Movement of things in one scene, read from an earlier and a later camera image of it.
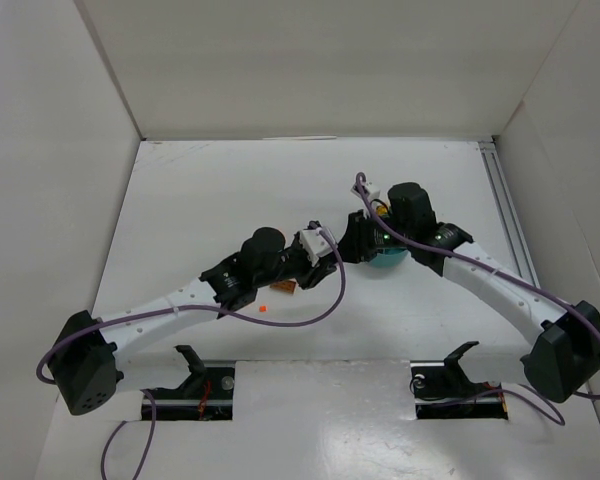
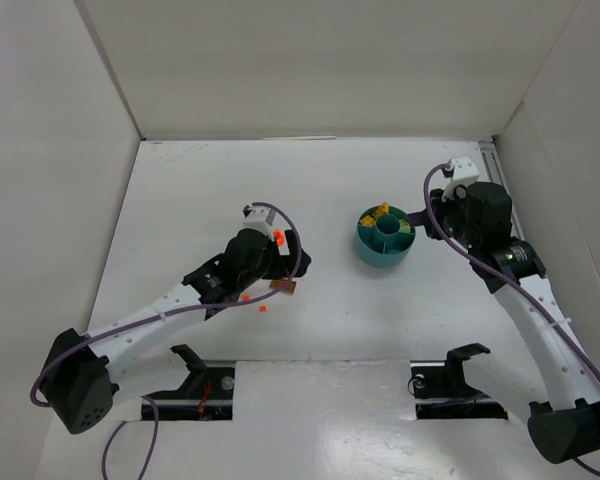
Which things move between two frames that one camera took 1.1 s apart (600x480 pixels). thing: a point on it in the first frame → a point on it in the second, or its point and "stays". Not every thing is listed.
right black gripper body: [355, 237] → [434, 220]
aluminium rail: [515, 232] stays
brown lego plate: [284, 285] stays
